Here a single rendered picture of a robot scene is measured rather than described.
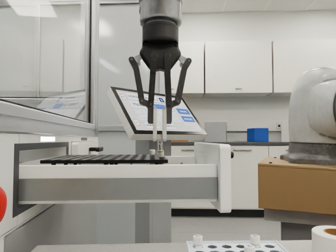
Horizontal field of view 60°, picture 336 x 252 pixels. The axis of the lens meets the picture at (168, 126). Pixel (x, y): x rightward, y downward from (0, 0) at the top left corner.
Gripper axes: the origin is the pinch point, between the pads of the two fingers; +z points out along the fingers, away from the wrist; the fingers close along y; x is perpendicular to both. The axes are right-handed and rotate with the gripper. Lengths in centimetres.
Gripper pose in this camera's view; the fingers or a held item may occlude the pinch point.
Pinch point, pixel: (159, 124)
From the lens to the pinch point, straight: 59.4
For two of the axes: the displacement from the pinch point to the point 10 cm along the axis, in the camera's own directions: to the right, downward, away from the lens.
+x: 0.6, -0.5, -10.0
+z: -0.1, 10.0, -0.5
